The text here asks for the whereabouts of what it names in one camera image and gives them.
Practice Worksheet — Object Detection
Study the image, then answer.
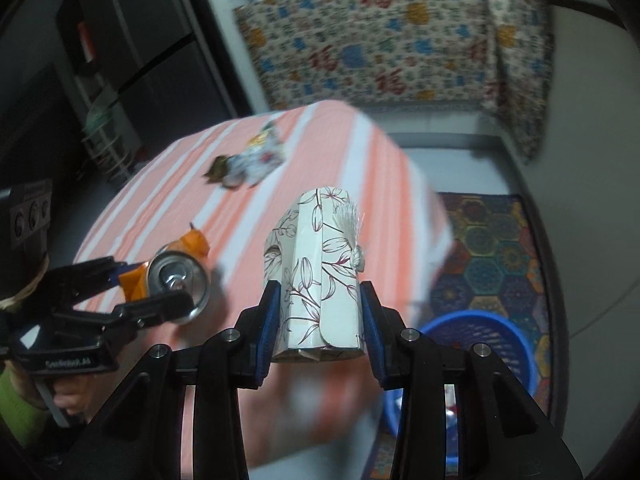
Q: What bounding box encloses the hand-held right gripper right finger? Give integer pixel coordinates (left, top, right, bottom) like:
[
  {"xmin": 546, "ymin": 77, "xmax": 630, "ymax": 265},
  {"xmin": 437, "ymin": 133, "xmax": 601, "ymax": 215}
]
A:
[{"xmin": 359, "ymin": 281, "xmax": 583, "ymax": 480}]

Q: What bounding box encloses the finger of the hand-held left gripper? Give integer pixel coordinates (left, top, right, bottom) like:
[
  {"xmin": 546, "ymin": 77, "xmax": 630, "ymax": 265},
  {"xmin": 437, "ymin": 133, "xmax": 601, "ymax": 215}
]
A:
[
  {"xmin": 107, "ymin": 291, "xmax": 197, "ymax": 346},
  {"xmin": 47, "ymin": 256, "xmax": 128, "ymax": 306}
]

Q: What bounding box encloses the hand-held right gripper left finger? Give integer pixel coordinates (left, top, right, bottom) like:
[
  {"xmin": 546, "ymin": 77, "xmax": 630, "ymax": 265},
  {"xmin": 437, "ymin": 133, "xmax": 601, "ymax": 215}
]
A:
[{"xmin": 80, "ymin": 280, "xmax": 281, "ymax": 480}]

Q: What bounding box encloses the orange drink can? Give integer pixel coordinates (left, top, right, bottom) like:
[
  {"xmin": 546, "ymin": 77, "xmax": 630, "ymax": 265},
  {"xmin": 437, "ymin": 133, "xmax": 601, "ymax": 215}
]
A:
[{"xmin": 120, "ymin": 227, "xmax": 212, "ymax": 326}]

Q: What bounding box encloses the white floral paper box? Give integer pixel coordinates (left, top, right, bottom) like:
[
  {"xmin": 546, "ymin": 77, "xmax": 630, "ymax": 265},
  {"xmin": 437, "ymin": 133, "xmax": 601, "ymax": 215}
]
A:
[{"xmin": 262, "ymin": 187, "xmax": 365, "ymax": 363}]

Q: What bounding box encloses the blue plastic basket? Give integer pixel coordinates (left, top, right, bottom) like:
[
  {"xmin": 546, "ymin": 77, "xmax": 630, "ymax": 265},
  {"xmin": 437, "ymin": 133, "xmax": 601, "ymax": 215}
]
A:
[{"xmin": 385, "ymin": 310, "xmax": 541, "ymax": 476}]

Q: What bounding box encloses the person's left hand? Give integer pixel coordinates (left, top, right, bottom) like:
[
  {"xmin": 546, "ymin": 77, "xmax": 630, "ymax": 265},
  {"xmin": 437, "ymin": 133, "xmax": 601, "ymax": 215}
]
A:
[{"xmin": 52, "ymin": 377, "xmax": 103, "ymax": 418}]

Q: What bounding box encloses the brown crumpled wrapper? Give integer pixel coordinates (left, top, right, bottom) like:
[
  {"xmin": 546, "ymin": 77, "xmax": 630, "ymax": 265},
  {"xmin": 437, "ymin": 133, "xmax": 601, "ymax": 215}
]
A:
[{"xmin": 202, "ymin": 154, "xmax": 237, "ymax": 187}]

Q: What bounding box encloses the colourful hexagon floor mat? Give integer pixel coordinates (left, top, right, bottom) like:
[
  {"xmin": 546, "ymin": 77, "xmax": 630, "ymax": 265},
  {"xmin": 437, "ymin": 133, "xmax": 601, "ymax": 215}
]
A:
[{"xmin": 370, "ymin": 191, "xmax": 553, "ymax": 480}]

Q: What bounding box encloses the crumpled white blue wrapper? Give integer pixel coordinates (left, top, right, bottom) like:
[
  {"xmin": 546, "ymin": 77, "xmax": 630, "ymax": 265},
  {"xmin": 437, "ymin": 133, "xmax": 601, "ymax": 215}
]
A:
[{"xmin": 225, "ymin": 121, "xmax": 287, "ymax": 190}]

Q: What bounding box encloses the dark grey refrigerator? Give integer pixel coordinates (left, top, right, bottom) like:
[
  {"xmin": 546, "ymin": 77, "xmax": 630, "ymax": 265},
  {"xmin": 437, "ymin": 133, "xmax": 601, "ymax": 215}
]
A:
[{"xmin": 50, "ymin": 0, "xmax": 241, "ymax": 161}]

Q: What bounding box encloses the printed floral cloth cover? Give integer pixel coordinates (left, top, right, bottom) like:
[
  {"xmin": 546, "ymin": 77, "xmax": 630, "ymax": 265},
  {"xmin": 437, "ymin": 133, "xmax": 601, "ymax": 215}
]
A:
[
  {"xmin": 481, "ymin": 0, "xmax": 557, "ymax": 162},
  {"xmin": 234, "ymin": 0, "xmax": 501, "ymax": 111}
]

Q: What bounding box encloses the wire dish rack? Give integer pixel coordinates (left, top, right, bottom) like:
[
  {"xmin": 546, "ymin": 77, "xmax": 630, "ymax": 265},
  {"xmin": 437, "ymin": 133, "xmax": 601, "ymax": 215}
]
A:
[{"xmin": 80, "ymin": 85, "xmax": 137, "ymax": 186}]

